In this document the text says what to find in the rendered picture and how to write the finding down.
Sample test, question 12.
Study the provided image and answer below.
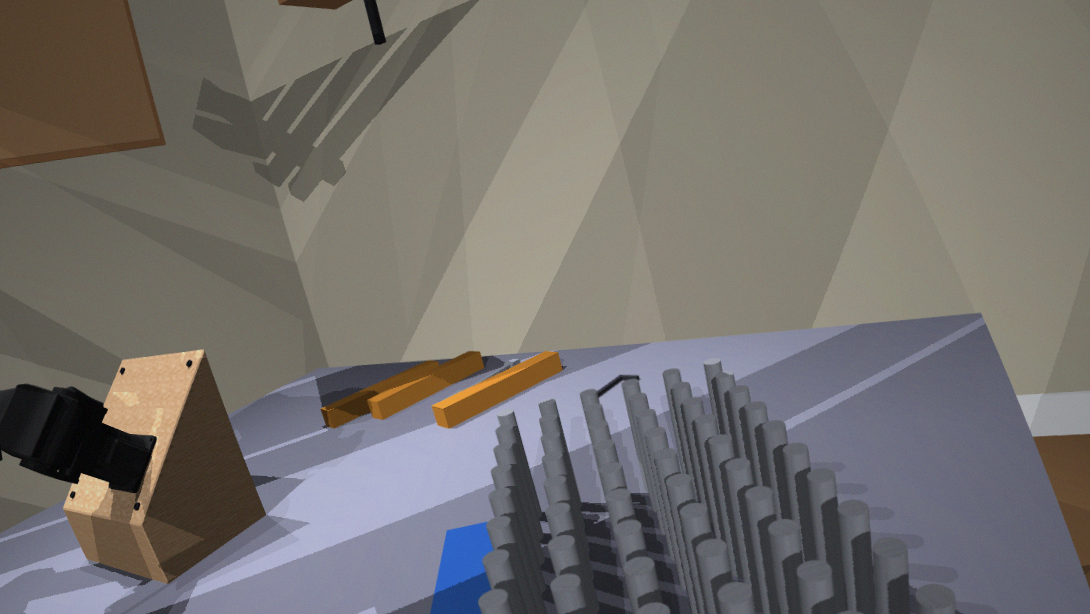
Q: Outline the orange rectangular bar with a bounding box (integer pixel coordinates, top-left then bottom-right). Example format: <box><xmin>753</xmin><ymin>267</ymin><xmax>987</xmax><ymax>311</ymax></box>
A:
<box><xmin>367</xmin><ymin>351</ymin><xmax>484</xmax><ymax>420</ymax></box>
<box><xmin>431</xmin><ymin>351</ymin><xmax>564</xmax><ymax>429</ymax></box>
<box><xmin>320</xmin><ymin>361</ymin><xmax>439</xmax><ymax>428</ymax></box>

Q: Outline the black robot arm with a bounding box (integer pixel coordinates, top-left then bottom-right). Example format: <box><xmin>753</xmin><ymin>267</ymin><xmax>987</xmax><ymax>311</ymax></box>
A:
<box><xmin>0</xmin><ymin>383</ymin><xmax>157</xmax><ymax>493</ymax></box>

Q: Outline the black bent bar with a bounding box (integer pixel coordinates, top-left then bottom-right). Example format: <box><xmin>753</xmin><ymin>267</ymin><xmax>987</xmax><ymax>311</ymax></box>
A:
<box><xmin>597</xmin><ymin>375</ymin><xmax>639</xmax><ymax>397</ymax></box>

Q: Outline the blue flat strip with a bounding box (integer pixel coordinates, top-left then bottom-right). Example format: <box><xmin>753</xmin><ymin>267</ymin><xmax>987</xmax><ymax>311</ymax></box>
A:
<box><xmin>429</xmin><ymin>522</ymin><xmax>493</xmax><ymax>614</ymax></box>

